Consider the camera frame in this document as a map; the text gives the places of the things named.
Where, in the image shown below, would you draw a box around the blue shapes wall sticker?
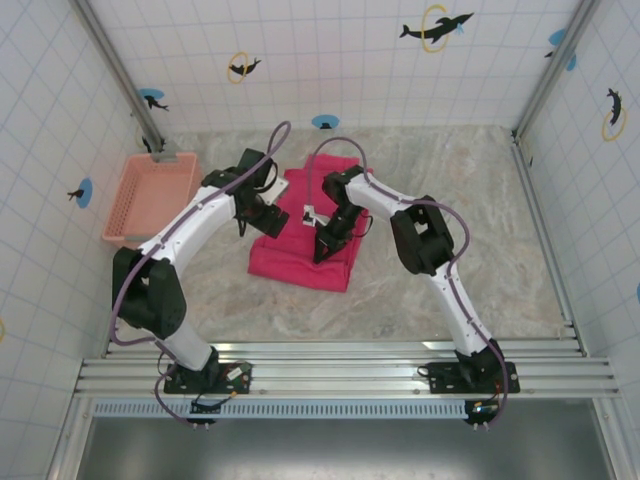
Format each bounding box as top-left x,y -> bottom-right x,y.
543,27 -> 578,72

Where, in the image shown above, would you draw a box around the white slotted cable duct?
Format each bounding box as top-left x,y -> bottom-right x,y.
92,399 -> 612,420

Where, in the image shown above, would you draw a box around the black connector board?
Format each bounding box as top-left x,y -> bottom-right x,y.
189,397 -> 223,416

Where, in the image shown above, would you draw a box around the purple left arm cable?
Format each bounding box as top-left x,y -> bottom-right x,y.
108,121 -> 293,427

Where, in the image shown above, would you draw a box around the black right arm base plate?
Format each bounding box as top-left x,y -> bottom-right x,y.
423,359 -> 521,397

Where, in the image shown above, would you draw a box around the blue circle black seal sticker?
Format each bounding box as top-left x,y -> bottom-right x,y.
66,177 -> 95,208

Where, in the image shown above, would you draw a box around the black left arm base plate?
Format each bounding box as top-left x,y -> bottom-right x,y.
162,358 -> 254,397

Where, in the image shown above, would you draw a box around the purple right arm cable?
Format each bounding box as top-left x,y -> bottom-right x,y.
307,137 -> 507,429

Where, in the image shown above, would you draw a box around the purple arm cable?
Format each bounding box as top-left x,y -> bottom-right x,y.
108,121 -> 293,427
307,137 -> 507,429

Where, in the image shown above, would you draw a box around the small circuit board green light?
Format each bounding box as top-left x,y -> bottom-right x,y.
465,399 -> 501,417

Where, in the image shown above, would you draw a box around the aluminium rail beam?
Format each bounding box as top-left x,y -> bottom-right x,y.
73,339 -> 621,401

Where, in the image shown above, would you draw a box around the upright dolphin yellow ring sticker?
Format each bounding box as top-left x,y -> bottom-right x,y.
600,86 -> 629,143

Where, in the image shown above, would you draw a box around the aluminium corner post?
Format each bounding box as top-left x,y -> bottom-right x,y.
69,0 -> 169,151
510,0 -> 601,142

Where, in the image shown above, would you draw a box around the blue circle shark sticker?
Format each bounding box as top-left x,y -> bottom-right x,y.
136,87 -> 171,113

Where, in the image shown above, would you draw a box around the small dolphin yellow ring sticker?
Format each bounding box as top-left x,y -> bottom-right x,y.
227,50 -> 263,84

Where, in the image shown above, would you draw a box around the magenta long pants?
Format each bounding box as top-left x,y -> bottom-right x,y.
247,153 -> 374,294

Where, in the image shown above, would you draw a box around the pink plastic basket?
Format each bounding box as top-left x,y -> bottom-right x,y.
102,152 -> 203,247

